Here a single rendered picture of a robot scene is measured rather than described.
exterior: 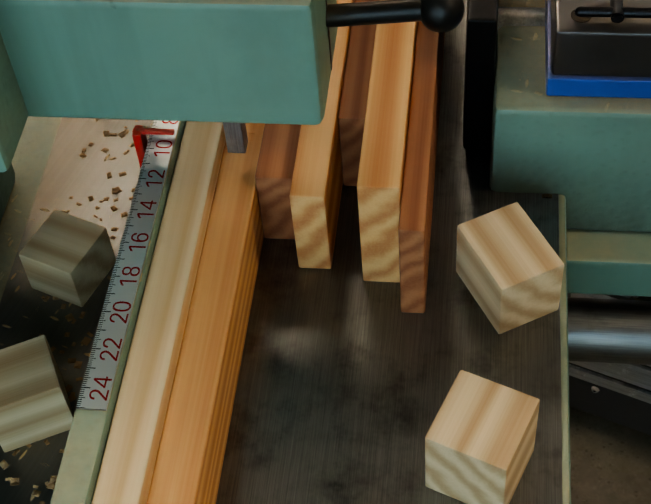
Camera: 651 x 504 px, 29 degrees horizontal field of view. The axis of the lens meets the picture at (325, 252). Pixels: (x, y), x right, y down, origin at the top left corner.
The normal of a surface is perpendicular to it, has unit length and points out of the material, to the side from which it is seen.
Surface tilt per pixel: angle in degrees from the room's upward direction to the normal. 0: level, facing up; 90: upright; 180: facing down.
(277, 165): 0
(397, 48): 0
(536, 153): 90
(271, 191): 90
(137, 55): 90
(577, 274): 90
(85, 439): 0
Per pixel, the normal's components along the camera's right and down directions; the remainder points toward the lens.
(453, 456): -0.46, 0.71
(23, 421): 0.36, 0.71
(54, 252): -0.07, -0.63
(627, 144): -0.11, 0.77
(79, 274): 0.89, 0.31
